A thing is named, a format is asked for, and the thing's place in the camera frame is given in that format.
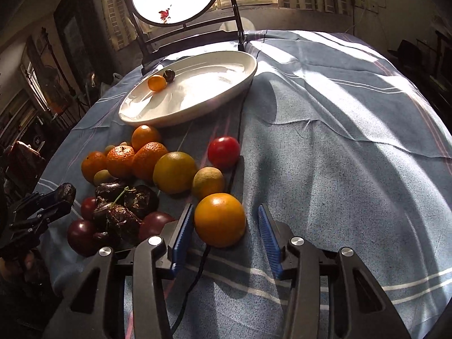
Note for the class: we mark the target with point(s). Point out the small green fruit back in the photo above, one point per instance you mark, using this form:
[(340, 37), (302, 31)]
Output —
[(108, 149)]

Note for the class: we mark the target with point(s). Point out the left checked curtain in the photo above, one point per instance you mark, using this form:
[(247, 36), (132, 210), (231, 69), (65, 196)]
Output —
[(120, 30)]

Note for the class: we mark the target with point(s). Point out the yellow orange fruit front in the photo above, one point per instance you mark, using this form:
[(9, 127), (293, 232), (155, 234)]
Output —
[(220, 220)]

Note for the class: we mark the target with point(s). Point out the small green fruit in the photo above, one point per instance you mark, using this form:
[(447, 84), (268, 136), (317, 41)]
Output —
[(108, 149), (102, 176)]

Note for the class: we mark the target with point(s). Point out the yellow lemon fruit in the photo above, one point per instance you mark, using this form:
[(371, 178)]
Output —
[(207, 181)]

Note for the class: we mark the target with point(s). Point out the red cherry tomato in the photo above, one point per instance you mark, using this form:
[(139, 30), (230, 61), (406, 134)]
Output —
[(224, 152)]

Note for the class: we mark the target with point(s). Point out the dark brown date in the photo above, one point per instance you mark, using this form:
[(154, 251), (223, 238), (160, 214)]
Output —
[(141, 201)]

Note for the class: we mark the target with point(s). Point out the blue striped tablecloth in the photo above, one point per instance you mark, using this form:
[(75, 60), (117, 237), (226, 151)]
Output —
[(345, 150)]

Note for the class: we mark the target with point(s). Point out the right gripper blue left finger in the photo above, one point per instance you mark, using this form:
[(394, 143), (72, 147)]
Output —
[(180, 240)]

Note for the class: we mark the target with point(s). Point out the large yellow orange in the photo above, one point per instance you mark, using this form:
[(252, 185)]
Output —
[(174, 172)]

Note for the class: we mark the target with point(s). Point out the small front orange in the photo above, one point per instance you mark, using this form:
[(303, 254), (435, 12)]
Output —
[(156, 83)]

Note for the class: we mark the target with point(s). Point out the dark cherry with stem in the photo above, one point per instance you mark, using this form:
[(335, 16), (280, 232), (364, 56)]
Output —
[(169, 75)]

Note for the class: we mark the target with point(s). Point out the white oval plate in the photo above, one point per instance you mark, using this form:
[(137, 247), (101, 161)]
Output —
[(202, 83)]

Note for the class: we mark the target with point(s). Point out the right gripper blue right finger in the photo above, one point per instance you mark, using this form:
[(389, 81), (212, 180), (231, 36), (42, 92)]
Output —
[(271, 238)]

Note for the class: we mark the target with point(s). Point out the rough mandarin orange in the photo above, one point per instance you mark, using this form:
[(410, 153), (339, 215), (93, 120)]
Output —
[(144, 161)]

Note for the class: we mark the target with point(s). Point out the small red tomato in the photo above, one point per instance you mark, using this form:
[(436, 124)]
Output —
[(88, 207)]

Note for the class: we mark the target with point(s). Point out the person left hand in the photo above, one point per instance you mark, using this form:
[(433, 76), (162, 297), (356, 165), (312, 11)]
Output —
[(17, 269)]

